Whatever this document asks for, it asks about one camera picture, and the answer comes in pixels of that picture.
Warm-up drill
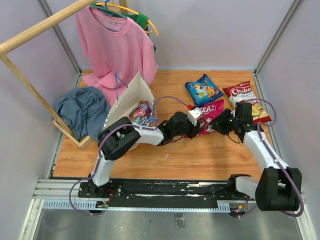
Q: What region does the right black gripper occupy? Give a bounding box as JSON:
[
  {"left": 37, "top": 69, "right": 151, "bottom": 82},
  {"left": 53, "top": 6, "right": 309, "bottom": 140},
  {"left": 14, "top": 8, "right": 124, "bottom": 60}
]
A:
[{"left": 207, "top": 108, "right": 239, "bottom": 136}]

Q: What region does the pink snack bag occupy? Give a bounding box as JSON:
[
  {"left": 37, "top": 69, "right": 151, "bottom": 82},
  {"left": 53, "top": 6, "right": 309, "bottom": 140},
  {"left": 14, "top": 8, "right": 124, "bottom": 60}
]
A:
[{"left": 196, "top": 99, "right": 225, "bottom": 137}]

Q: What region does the red Chuba chips bag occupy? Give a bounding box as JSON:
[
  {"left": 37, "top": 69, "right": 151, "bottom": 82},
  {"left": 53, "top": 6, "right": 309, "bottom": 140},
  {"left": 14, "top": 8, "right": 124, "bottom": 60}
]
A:
[{"left": 223, "top": 81, "right": 272, "bottom": 124}]

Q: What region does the blue snack bag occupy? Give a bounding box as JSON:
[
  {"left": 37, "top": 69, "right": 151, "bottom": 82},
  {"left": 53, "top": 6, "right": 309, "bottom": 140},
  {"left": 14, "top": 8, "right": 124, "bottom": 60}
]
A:
[{"left": 184, "top": 73, "right": 224, "bottom": 107}]

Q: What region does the pink purple snack pouch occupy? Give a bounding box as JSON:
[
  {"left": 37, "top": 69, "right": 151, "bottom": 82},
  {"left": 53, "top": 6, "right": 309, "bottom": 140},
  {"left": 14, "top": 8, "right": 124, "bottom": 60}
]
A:
[{"left": 128, "top": 101, "right": 157, "bottom": 127}]

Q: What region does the blue checkered paper bag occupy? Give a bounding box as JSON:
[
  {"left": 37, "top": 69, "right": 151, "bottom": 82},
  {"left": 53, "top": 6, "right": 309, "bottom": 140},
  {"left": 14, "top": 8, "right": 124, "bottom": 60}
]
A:
[{"left": 100, "top": 71, "right": 159, "bottom": 151}]

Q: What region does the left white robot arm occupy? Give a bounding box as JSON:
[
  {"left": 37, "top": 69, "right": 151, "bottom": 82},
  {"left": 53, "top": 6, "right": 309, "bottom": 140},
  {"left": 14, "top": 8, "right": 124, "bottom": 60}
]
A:
[{"left": 88, "top": 108, "right": 203, "bottom": 198}]

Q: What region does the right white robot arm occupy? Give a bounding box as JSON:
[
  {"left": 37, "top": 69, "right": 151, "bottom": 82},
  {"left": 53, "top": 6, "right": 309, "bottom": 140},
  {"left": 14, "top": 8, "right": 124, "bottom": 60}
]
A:
[{"left": 209, "top": 102, "right": 304, "bottom": 217}]

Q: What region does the blue crumpled cloth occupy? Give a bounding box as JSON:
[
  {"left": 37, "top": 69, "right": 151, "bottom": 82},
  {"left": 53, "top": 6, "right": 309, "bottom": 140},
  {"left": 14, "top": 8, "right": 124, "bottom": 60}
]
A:
[{"left": 56, "top": 86, "right": 111, "bottom": 142}]

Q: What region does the pink t-shirt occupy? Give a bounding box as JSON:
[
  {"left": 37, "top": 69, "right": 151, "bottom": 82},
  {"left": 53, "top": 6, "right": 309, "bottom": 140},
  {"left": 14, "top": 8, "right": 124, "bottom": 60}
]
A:
[{"left": 75, "top": 6, "right": 159, "bottom": 106}]

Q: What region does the green garment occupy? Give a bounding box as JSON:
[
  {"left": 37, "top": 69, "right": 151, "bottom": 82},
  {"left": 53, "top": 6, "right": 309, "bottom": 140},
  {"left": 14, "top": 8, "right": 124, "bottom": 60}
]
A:
[{"left": 92, "top": 0, "right": 152, "bottom": 36}]

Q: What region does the yellow hanger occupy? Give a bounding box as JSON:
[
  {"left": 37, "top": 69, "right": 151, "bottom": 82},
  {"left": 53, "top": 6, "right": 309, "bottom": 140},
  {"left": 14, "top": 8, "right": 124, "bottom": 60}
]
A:
[{"left": 91, "top": 0, "right": 159, "bottom": 37}]

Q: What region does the grey-blue hanger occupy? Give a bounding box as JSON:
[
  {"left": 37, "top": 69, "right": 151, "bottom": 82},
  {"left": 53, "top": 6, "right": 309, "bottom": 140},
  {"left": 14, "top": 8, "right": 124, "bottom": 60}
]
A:
[{"left": 89, "top": 0, "right": 127, "bottom": 19}]

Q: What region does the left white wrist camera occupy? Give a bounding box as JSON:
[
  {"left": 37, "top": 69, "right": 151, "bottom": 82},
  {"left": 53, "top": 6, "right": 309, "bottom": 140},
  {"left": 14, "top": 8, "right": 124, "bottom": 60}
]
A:
[{"left": 187, "top": 107, "right": 203, "bottom": 126}]

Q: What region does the grey slotted cable duct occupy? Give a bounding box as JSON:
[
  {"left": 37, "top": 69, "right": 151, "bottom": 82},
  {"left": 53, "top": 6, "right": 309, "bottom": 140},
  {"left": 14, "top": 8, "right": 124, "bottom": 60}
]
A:
[{"left": 42, "top": 199, "right": 231, "bottom": 213}]

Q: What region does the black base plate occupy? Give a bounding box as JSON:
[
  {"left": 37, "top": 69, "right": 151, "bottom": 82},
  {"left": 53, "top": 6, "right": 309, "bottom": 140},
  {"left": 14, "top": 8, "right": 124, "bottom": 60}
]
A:
[{"left": 78, "top": 178, "right": 248, "bottom": 209}]

